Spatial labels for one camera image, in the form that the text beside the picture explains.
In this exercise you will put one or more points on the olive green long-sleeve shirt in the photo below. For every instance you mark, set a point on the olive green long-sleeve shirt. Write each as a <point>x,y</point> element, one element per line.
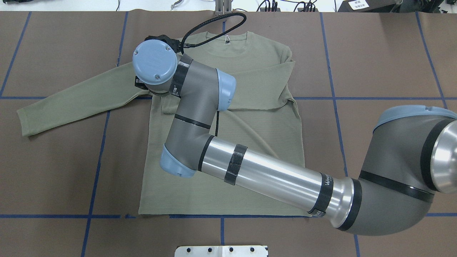
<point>215,109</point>

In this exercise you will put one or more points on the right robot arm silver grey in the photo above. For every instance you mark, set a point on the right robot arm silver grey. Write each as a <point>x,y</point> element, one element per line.
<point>409,159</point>

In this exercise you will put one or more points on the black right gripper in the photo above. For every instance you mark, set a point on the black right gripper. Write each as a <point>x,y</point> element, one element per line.
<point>138,82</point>

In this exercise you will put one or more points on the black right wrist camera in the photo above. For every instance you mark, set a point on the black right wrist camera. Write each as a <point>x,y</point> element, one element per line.
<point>175,44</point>

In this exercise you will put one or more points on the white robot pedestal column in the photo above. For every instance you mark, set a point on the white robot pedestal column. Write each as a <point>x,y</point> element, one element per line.
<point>222,251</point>

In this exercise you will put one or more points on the aluminium frame post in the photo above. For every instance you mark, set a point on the aluminium frame post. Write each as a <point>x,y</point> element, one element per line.
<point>223,7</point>

